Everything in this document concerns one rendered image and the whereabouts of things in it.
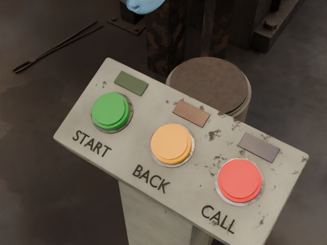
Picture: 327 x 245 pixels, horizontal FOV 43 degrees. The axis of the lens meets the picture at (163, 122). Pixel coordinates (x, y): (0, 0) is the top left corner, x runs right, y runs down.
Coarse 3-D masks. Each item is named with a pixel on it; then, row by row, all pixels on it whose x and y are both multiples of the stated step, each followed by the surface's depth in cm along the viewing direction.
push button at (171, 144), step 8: (160, 128) 41; (168, 128) 41; (176, 128) 40; (184, 128) 41; (152, 136) 41; (160, 136) 40; (168, 136) 40; (176, 136) 40; (184, 136) 40; (152, 144) 41; (160, 144) 40; (168, 144) 40; (176, 144) 40; (184, 144) 40; (160, 152) 40; (168, 152) 40; (176, 152) 40; (184, 152) 40; (160, 160) 40; (168, 160) 40; (176, 160) 40
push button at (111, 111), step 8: (104, 96) 43; (112, 96) 43; (120, 96) 43; (96, 104) 43; (104, 104) 43; (112, 104) 43; (120, 104) 42; (128, 104) 43; (96, 112) 43; (104, 112) 42; (112, 112) 42; (120, 112) 42; (128, 112) 43; (96, 120) 43; (104, 120) 42; (112, 120) 42; (120, 120) 42; (104, 128) 42; (112, 128) 42
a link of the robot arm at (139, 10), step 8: (120, 0) 65; (128, 0) 62; (136, 0) 62; (144, 0) 63; (152, 0) 64; (160, 0) 66; (128, 8) 64; (136, 8) 63; (144, 8) 64; (152, 8) 66
